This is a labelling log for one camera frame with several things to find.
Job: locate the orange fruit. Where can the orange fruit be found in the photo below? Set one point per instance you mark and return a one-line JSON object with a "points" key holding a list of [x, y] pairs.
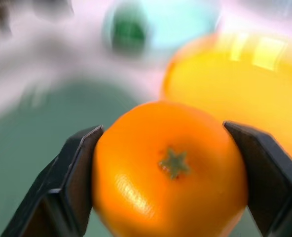
{"points": [[169, 170]]}

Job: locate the orange plate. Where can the orange plate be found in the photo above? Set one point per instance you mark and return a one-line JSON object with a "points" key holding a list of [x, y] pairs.
{"points": [[237, 81]]}

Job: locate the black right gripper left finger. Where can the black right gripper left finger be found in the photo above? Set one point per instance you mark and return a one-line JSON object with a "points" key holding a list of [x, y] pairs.
{"points": [[69, 187]]}

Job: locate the light blue plate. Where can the light blue plate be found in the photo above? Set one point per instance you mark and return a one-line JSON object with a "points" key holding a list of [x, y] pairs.
{"points": [[175, 22]]}

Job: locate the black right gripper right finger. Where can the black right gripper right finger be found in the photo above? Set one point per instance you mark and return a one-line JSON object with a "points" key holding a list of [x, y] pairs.
{"points": [[271, 182]]}

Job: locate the green round item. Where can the green round item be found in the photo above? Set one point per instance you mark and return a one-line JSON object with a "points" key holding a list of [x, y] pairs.
{"points": [[129, 28]]}

